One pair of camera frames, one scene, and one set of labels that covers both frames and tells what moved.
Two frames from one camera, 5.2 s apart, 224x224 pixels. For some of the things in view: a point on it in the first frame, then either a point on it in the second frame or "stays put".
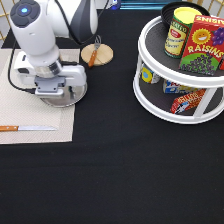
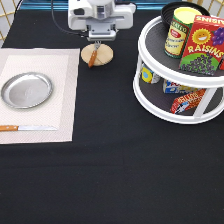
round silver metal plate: (71, 94) to (26, 90)
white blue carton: (173, 88) stays put
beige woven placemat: (20, 107) stays put
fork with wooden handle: (97, 43) stays put
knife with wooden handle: (17, 128) stays put
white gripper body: (74, 75) to (79, 11)
